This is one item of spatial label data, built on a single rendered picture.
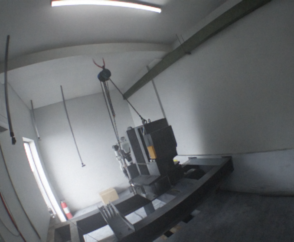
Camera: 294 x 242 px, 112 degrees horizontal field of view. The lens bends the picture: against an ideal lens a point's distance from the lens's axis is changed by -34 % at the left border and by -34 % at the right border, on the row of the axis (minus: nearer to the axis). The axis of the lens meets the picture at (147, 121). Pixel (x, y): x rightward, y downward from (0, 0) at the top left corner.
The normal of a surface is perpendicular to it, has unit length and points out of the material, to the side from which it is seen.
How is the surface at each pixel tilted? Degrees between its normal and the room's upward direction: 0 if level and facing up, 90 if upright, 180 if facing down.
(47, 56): 90
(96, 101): 90
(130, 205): 90
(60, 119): 90
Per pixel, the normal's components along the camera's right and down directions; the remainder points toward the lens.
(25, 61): 0.49, -0.18
